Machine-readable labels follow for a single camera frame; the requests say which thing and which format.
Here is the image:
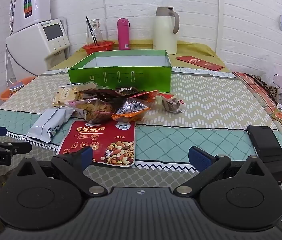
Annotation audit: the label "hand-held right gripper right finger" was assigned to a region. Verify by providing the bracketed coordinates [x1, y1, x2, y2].
[173, 146, 266, 197]

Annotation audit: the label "red orange snack packet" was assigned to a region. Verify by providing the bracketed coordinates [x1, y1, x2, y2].
[131, 90, 160, 100]

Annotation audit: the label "clear bag of yellow snacks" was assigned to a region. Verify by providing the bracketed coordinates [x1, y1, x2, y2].
[68, 98, 121, 124]

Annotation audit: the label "leopard print cloth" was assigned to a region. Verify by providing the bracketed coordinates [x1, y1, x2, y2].
[252, 76, 282, 133]

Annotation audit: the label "white water purifier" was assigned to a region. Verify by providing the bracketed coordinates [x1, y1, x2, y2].
[9, 0, 51, 33]

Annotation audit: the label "red plastic basket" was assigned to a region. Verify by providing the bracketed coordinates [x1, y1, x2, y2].
[82, 41, 115, 55]

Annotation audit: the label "clear packet of brown candy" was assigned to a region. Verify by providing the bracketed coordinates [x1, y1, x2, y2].
[156, 94, 188, 114]

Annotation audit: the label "dark brown snack packet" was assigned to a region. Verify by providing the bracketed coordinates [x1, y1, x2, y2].
[77, 86, 124, 100]

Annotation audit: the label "green cardboard box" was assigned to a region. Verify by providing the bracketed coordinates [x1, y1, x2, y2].
[68, 49, 172, 93]

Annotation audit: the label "metal hose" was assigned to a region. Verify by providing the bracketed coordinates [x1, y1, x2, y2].
[9, 0, 19, 34]

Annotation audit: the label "white blue lidded container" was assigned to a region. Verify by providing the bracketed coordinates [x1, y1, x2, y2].
[8, 81, 25, 95]

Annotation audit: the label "orange plaid blanket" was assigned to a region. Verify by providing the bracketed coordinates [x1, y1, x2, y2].
[233, 72, 282, 153]

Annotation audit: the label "small orange jelly packet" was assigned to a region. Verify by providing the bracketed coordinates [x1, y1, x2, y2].
[272, 104, 282, 123]

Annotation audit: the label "white wall cable duct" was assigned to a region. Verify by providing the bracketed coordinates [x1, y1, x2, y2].
[214, 0, 221, 53]
[101, 0, 109, 39]

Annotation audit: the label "pink insulated bottle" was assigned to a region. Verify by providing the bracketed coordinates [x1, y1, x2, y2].
[117, 18, 131, 50]

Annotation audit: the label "white water dispenser with screen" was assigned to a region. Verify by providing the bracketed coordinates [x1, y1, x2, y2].
[6, 19, 71, 80]

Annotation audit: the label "black smartphone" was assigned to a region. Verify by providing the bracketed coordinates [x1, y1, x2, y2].
[246, 125, 282, 180]

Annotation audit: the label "beige cracker packet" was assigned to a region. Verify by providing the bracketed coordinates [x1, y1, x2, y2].
[51, 84, 81, 107]

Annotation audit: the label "black straws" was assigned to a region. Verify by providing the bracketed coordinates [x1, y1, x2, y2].
[86, 17, 98, 47]

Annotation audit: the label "clear orange snack packet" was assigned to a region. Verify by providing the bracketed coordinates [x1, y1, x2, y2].
[111, 97, 151, 123]

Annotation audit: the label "red envelope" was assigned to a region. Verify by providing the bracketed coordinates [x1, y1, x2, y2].
[175, 55, 225, 72]

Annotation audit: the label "red mixed nuts bag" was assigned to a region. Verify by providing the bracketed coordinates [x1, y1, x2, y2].
[56, 120, 136, 167]

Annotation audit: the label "cream thermos jug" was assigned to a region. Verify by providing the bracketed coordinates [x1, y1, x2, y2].
[153, 7, 180, 55]

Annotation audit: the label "glass carafe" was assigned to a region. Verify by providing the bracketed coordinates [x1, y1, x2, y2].
[85, 19, 103, 47]

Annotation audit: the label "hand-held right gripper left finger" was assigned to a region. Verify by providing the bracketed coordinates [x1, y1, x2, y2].
[16, 146, 107, 195]

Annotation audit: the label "grey white snack packet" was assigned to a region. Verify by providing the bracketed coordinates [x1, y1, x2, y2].
[27, 107, 75, 143]

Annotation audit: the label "orange plastic basin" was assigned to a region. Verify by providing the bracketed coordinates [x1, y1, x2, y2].
[0, 76, 36, 102]

